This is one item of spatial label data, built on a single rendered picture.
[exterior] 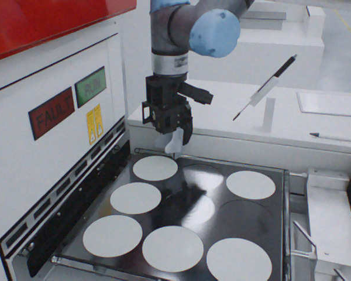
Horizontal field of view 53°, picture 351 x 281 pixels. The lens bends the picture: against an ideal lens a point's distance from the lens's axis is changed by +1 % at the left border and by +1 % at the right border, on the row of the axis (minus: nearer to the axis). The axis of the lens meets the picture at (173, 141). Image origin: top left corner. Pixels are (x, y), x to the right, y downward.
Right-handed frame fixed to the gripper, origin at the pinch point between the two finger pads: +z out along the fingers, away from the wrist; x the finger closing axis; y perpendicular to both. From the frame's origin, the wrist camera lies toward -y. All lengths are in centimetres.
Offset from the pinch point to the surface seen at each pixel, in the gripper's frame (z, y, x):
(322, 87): 91, -323, -111
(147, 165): 1.2, 7.6, -1.7
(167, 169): 1.2, 5.2, 2.5
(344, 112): -5.5, -38.7, 20.6
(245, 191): 1.3, -1.4, 19.1
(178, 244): 1.3, 18.9, 20.7
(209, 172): 1.4, -1.1, 9.5
